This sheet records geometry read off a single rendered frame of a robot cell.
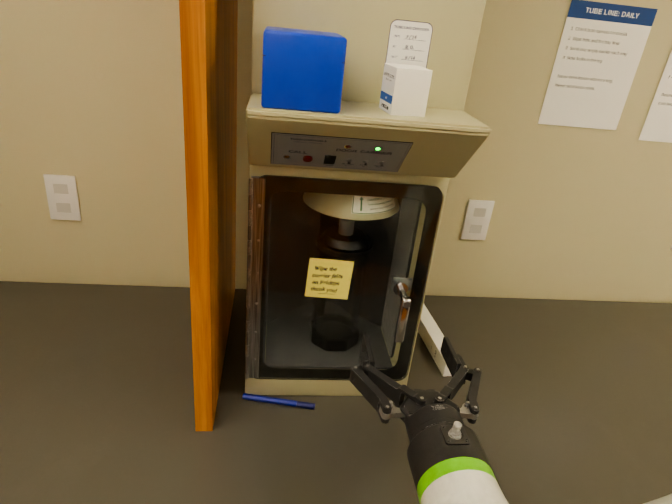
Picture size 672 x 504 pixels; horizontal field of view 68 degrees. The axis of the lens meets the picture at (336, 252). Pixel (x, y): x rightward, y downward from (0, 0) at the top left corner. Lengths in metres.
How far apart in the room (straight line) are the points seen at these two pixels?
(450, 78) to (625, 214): 0.90
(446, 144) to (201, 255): 0.38
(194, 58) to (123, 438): 0.63
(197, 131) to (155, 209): 0.64
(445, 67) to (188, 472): 0.74
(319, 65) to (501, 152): 0.78
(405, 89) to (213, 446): 0.65
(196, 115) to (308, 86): 0.15
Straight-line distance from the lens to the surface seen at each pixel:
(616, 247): 1.62
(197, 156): 0.69
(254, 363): 0.95
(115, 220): 1.35
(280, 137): 0.68
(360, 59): 0.76
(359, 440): 0.96
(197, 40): 0.67
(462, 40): 0.79
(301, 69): 0.64
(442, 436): 0.64
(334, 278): 0.85
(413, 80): 0.69
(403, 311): 0.85
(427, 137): 0.69
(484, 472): 0.62
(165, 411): 1.00
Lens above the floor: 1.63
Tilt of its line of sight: 26 degrees down
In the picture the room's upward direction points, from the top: 6 degrees clockwise
